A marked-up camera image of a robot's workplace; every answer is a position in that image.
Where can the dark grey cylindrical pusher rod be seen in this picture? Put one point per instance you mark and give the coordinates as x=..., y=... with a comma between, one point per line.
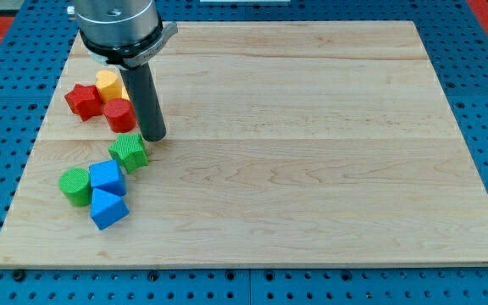
x=144, y=99

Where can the blue triangle block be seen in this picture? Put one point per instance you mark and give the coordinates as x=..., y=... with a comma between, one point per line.
x=107, y=208

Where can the yellow block behind rod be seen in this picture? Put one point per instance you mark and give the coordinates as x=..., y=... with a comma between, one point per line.
x=124, y=94

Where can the yellow heart block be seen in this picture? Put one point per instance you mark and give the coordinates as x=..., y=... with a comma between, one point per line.
x=108, y=85

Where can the red cylinder block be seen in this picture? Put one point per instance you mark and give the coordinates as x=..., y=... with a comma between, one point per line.
x=120, y=115

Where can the red star block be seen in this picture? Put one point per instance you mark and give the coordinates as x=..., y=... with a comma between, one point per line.
x=84, y=101

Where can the green star block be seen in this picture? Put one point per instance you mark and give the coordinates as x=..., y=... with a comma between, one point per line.
x=129, y=151

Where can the blue cube block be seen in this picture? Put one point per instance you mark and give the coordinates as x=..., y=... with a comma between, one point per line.
x=108, y=177

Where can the green cylinder block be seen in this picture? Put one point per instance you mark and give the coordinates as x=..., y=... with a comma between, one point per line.
x=75, y=185

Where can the wooden board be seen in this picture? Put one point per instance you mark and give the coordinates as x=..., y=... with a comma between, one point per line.
x=299, y=145

